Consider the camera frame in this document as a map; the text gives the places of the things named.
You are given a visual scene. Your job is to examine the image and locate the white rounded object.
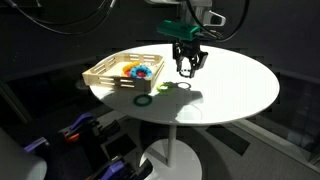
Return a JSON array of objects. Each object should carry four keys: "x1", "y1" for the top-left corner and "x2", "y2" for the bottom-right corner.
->
[{"x1": 0, "y1": 128, "x2": 48, "y2": 180}]

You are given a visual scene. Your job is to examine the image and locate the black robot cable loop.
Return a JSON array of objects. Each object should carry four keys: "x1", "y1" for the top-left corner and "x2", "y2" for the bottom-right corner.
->
[{"x1": 185, "y1": 0, "x2": 251, "y2": 43}]

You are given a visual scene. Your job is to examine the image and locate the dark green ring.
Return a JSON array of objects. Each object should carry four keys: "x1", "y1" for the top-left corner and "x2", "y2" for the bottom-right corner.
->
[{"x1": 133, "y1": 93, "x2": 154, "y2": 108}]

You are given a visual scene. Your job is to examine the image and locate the black overhead cable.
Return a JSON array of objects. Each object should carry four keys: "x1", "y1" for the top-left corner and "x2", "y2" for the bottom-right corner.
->
[{"x1": 6, "y1": 0, "x2": 118, "y2": 36}]

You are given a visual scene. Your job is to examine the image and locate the wooden slatted tray box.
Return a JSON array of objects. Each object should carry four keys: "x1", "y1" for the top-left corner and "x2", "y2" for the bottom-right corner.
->
[{"x1": 82, "y1": 52, "x2": 166, "y2": 93}]

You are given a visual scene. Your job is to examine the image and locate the black stand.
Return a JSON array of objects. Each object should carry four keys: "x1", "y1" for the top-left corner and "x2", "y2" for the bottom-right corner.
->
[{"x1": 79, "y1": 119, "x2": 113, "y2": 172}]

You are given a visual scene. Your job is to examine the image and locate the purple clamp handle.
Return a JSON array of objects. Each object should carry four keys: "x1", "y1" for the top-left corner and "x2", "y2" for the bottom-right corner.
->
[{"x1": 68, "y1": 112, "x2": 94, "y2": 133}]

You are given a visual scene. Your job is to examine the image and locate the orange knobby ring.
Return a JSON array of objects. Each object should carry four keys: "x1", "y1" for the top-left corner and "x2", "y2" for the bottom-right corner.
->
[{"x1": 121, "y1": 60, "x2": 141, "y2": 76}]

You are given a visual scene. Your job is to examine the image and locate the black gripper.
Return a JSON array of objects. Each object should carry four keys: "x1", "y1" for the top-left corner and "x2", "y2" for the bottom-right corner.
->
[{"x1": 173, "y1": 39, "x2": 209, "y2": 79}]

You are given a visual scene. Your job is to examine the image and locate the lime green knobby ring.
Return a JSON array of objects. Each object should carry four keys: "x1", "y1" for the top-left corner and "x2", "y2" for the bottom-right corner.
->
[{"x1": 156, "y1": 81, "x2": 176, "y2": 95}]

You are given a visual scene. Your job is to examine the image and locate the red ring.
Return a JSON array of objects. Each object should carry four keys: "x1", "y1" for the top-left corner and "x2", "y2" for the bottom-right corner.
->
[{"x1": 125, "y1": 69, "x2": 148, "y2": 79}]

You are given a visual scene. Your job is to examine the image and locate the purple bar piece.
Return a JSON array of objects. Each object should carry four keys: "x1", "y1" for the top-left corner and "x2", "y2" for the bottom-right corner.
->
[{"x1": 23, "y1": 136, "x2": 51, "y2": 154}]

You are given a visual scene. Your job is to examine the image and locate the white table pedestal base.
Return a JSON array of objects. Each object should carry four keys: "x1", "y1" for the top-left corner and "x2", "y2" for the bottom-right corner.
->
[{"x1": 139, "y1": 124, "x2": 203, "y2": 180}]

